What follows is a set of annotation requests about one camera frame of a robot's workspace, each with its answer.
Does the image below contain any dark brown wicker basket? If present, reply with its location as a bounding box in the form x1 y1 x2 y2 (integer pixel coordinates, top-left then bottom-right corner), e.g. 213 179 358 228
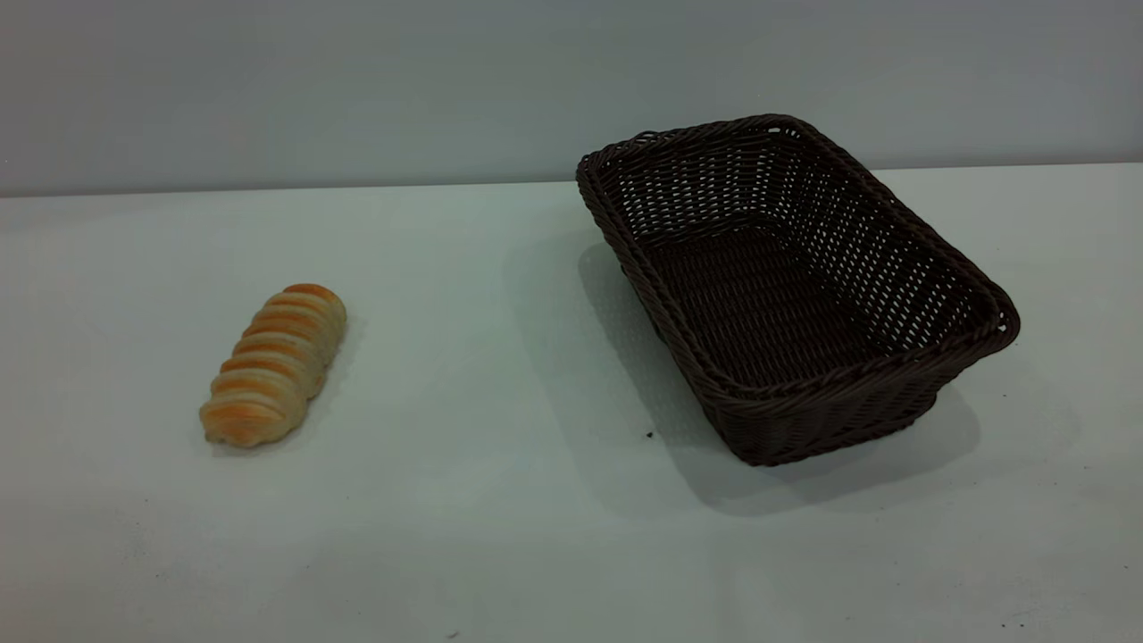
576 113 1022 468

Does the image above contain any twisted golden bread roll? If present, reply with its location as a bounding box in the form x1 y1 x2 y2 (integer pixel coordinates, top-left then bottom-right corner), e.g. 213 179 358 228
198 283 347 448

